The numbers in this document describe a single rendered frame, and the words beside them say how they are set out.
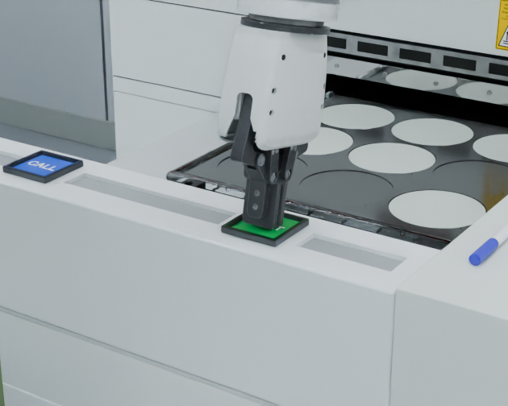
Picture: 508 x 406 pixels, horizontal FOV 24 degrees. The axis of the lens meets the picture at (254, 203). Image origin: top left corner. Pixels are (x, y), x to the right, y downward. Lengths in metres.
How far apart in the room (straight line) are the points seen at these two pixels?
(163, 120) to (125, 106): 0.08
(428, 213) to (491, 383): 0.34
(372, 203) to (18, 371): 0.41
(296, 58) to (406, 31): 0.61
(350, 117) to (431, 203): 0.29
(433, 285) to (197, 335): 0.24
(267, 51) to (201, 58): 0.81
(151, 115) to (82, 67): 2.16
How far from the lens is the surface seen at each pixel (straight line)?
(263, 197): 0.99
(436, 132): 1.46
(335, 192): 1.26
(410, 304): 0.92
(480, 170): 1.35
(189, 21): 1.75
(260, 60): 0.95
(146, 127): 1.85
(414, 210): 1.22
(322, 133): 1.44
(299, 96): 0.98
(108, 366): 1.14
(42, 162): 1.18
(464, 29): 1.53
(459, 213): 1.22
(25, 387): 1.25
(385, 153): 1.38
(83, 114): 4.04
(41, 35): 4.08
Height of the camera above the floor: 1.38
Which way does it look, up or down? 23 degrees down
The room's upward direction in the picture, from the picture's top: straight up
